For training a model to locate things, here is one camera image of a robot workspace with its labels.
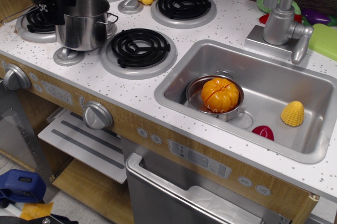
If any silver stovetop knob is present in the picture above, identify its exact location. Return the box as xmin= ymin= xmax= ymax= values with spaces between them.
xmin=53 ymin=47 xmax=85 ymax=66
xmin=118 ymin=0 xmax=143 ymax=15

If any yellow toy corn piece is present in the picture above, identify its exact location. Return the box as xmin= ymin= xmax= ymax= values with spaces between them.
xmin=280 ymin=101 xmax=304 ymax=127

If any left silver oven knob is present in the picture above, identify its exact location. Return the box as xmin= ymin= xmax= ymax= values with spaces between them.
xmin=3 ymin=64 xmax=31 ymax=91

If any black burner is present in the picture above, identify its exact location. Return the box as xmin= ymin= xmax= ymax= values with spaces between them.
xmin=26 ymin=7 xmax=55 ymax=33
xmin=111 ymin=28 xmax=171 ymax=68
xmin=157 ymin=0 xmax=211 ymax=20

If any back right black burner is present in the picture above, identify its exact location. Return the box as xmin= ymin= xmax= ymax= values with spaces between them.
xmin=157 ymin=0 xmax=211 ymax=20

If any front right black burner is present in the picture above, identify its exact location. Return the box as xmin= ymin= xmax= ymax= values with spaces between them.
xmin=111 ymin=28 xmax=171 ymax=68

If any purple toy eggplant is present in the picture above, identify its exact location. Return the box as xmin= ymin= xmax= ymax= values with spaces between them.
xmin=301 ymin=8 xmax=336 ymax=26

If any oven clock display panel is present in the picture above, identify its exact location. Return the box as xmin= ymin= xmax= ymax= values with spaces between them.
xmin=41 ymin=81 xmax=73 ymax=105

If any white oven rack shelf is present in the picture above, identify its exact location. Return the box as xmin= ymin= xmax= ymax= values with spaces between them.
xmin=38 ymin=109 xmax=126 ymax=184

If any silver stovetop knob rear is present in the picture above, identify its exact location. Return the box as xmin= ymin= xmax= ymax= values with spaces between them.
xmin=118 ymin=0 xmax=143 ymax=15

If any silver stovetop knob front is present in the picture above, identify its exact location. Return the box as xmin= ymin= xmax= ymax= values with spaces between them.
xmin=53 ymin=47 xmax=85 ymax=66

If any orange toy pumpkin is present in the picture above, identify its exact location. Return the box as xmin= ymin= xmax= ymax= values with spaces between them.
xmin=201 ymin=77 xmax=240 ymax=113

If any green plastic board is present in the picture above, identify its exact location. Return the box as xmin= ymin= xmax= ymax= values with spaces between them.
xmin=309 ymin=24 xmax=337 ymax=61

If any silver oven knob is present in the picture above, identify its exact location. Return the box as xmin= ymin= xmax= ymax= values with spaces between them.
xmin=83 ymin=101 xmax=114 ymax=130
xmin=3 ymin=64 xmax=31 ymax=91

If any silver toy faucet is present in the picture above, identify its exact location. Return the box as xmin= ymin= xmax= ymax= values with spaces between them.
xmin=244 ymin=0 xmax=313 ymax=65

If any red toy pepper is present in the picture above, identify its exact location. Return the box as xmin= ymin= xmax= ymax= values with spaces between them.
xmin=259 ymin=14 xmax=302 ymax=24

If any yellow cloth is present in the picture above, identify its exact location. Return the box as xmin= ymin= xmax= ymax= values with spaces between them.
xmin=19 ymin=202 xmax=54 ymax=221

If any silver dishwasher door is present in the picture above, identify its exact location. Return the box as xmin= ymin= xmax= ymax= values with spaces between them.
xmin=126 ymin=153 xmax=291 ymax=223

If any front left black burner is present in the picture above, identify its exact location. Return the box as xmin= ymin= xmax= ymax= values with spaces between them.
xmin=26 ymin=7 xmax=55 ymax=33

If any right silver oven knob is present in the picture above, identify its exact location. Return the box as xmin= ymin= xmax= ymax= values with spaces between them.
xmin=83 ymin=101 xmax=114 ymax=130

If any small silver pan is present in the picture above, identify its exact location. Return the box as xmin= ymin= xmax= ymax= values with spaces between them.
xmin=185 ymin=71 xmax=244 ymax=121

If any red toy fruit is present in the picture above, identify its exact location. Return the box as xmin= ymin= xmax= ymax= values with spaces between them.
xmin=252 ymin=125 xmax=274 ymax=141

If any tall silver metal pot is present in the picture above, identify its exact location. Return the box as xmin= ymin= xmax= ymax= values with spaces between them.
xmin=55 ymin=0 xmax=114 ymax=51

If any green toy lettuce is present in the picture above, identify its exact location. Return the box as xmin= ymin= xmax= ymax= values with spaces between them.
xmin=256 ymin=0 xmax=302 ymax=15

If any silver sink basin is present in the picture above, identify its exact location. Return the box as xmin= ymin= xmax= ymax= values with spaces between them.
xmin=154 ymin=40 xmax=336 ymax=164

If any open oven door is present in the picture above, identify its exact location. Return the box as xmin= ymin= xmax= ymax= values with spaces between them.
xmin=1 ymin=83 xmax=54 ymax=183

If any blue clamp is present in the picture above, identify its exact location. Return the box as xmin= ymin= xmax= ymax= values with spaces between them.
xmin=1 ymin=169 xmax=47 ymax=203

